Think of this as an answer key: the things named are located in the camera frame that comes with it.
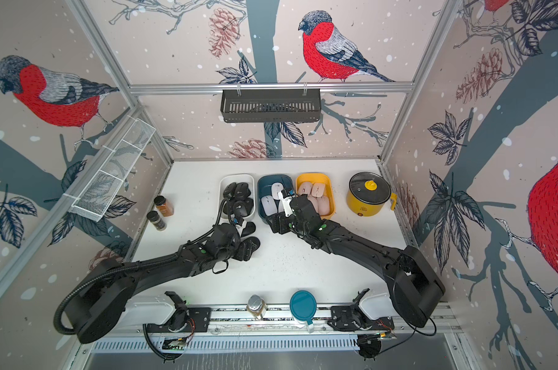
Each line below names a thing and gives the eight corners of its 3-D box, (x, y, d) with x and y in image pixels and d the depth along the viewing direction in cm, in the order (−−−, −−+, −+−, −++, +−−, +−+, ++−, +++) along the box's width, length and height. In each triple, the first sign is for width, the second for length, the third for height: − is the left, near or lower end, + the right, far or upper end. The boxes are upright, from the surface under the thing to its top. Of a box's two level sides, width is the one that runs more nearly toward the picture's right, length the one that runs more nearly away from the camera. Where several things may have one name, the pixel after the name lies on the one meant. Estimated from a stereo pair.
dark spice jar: (157, 231, 98) (145, 218, 89) (160, 224, 100) (148, 210, 92) (165, 231, 98) (153, 218, 89) (168, 224, 100) (156, 210, 92)
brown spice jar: (162, 218, 102) (151, 204, 93) (166, 209, 105) (155, 195, 97) (172, 218, 102) (161, 204, 93) (175, 209, 105) (165, 195, 97)
